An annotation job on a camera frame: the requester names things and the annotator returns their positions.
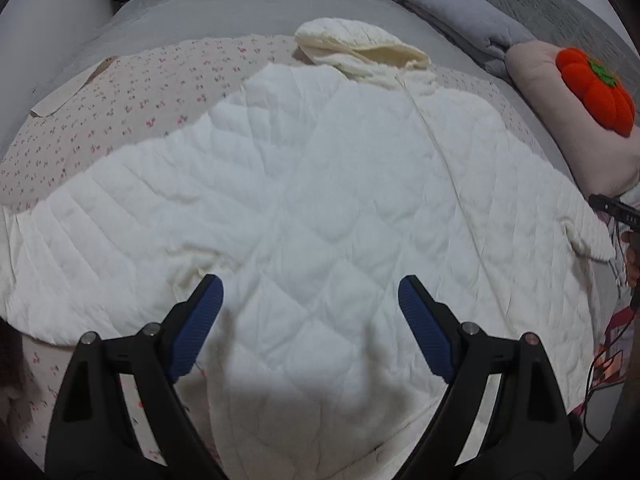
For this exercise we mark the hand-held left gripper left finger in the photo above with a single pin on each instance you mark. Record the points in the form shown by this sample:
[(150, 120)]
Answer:
[(200, 320)]

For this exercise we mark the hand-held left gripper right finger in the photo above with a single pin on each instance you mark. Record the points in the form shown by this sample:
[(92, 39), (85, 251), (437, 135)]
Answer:
[(422, 320)]

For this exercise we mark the white quilted hooded jacket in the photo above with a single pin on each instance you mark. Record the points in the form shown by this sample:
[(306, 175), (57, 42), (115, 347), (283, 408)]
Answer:
[(325, 185)]

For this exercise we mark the person's right hand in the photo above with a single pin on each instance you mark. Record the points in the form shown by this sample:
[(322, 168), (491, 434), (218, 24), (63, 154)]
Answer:
[(634, 270)]

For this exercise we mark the orange pumpkin plush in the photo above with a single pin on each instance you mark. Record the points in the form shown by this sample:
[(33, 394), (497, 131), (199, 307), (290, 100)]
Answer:
[(595, 95)]

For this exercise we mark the pink pillow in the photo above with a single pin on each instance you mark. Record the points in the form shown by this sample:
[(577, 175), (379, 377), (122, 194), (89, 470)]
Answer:
[(550, 95)]

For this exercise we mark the pink printed cloth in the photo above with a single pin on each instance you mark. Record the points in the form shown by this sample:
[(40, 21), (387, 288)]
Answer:
[(612, 360)]

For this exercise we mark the grey quilted pillow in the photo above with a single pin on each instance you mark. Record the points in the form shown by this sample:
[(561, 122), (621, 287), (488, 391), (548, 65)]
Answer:
[(550, 10)]

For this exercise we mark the floral print blanket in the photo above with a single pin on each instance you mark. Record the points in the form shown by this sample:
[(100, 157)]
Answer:
[(125, 100)]

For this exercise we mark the grey folded blanket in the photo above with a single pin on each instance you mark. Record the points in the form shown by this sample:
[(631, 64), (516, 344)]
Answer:
[(450, 5)]

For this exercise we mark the grey bed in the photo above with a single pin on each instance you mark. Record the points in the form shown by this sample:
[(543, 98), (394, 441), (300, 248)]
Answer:
[(225, 10)]

